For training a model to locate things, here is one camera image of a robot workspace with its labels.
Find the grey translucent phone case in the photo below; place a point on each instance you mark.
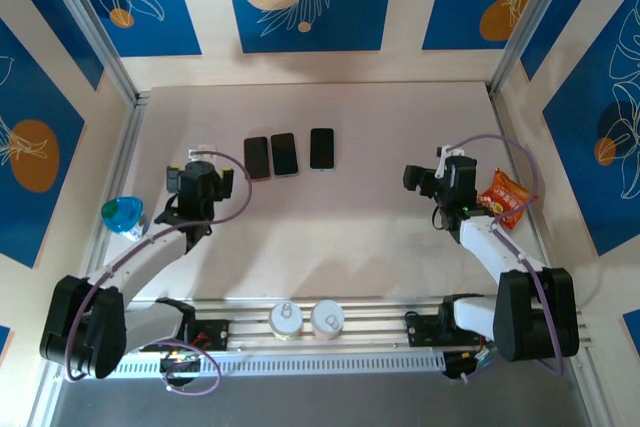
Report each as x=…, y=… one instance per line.
x=285, y=176

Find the teal translucent phone case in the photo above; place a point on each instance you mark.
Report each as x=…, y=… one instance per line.
x=322, y=169

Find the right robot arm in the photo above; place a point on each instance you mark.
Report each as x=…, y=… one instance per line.
x=530, y=317

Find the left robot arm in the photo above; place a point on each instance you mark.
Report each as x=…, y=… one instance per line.
x=82, y=327

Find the orange snack bag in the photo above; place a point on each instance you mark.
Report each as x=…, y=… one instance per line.
x=505, y=194

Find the tin can yellow label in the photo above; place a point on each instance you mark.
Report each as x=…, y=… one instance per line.
x=286, y=319

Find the tin can pink label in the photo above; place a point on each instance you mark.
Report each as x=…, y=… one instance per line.
x=327, y=319

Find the aluminium side rail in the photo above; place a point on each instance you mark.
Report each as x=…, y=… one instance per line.
x=131, y=137

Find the aluminium rail base frame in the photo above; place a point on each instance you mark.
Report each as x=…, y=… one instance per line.
x=375, y=322

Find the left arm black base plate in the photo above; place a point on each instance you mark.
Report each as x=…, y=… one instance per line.
x=215, y=334

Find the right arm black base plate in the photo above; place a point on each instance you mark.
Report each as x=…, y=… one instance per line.
x=417, y=332

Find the aluminium frame post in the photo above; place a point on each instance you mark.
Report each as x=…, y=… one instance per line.
x=90, y=22
x=531, y=22

